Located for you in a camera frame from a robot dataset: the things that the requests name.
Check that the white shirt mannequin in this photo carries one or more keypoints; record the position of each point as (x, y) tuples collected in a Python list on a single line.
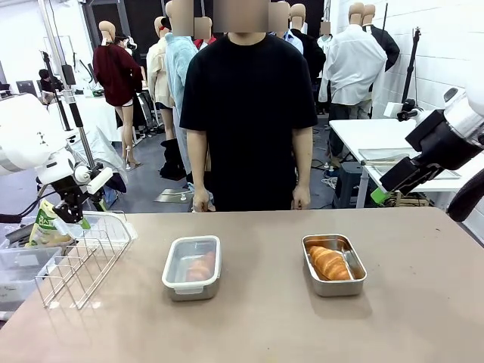
[(351, 68)]

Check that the clear plastic storage bin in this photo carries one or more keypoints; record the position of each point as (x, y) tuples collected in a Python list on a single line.
[(22, 264)]

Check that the green yellow bread bag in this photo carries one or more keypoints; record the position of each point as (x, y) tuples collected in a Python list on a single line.
[(43, 227)]

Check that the black clothes pile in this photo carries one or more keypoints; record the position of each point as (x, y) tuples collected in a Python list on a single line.
[(172, 162)]

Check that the beige shirt mannequin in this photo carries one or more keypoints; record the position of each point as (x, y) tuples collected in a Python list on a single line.
[(157, 75)]

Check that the grey plastic stool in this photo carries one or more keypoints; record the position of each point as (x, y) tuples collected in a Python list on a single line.
[(349, 181)]

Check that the white cloth covered table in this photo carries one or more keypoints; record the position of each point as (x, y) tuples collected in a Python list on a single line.
[(102, 121)]

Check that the person's left hand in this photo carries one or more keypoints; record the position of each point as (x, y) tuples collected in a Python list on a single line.
[(301, 196)]

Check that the black and white camera mount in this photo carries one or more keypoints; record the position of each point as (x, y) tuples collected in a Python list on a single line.
[(406, 113)]

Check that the dark computer monitor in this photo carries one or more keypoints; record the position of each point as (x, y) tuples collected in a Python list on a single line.
[(28, 87)]

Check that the light blue shirt mannequin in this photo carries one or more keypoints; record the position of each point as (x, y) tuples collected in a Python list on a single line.
[(177, 64)]

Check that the white framed flat board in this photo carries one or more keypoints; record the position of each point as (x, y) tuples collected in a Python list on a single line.
[(378, 154)]

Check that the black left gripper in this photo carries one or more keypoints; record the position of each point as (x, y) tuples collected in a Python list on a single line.
[(72, 193)]

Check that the white work table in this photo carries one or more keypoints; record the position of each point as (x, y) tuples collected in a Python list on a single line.
[(351, 132)]

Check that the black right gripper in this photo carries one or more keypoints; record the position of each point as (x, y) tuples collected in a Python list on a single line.
[(438, 140)]

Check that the red clothed mannequin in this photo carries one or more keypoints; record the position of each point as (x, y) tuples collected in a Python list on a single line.
[(206, 39)]

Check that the person's left forearm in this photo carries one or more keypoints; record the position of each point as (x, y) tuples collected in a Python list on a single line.
[(302, 159)]

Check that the black clothed mannequin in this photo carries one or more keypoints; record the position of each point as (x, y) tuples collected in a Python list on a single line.
[(312, 56)]

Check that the dark grey flat tray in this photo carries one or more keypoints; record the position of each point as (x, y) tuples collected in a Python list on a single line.
[(15, 234)]

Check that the grey mannequin base plate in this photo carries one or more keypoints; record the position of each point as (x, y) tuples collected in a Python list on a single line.
[(170, 196)]

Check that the person's right forearm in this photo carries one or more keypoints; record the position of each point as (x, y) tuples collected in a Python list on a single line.
[(197, 162)]

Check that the seated person in black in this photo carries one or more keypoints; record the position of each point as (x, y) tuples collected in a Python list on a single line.
[(47, 81)]

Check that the dark red shirt mannequin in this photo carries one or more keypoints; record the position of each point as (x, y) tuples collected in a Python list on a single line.
[(117, 75)]

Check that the golden brown croissant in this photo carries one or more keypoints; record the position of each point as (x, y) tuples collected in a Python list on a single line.
[(200, 268), (329, 264)]

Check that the person wearing white headset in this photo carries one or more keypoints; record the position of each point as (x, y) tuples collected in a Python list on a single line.
[(123, 39)]

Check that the person torso black t-shirt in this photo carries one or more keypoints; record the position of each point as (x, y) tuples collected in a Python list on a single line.
[(246, 113)]

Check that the rectangular stainless steel container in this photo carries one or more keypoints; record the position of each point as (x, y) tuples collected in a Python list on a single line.
[(191, 296), (336, 288)]

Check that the person's right hand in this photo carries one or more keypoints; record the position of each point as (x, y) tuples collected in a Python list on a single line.
[(203, 200)]

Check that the small white box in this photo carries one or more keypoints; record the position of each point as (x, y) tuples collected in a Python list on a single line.
[(392, 109)]

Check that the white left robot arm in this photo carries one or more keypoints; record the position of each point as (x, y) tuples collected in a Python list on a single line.
[(22, 140)]

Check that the black jacket mannequin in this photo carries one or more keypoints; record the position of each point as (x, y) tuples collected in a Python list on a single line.
[(389, 49)]

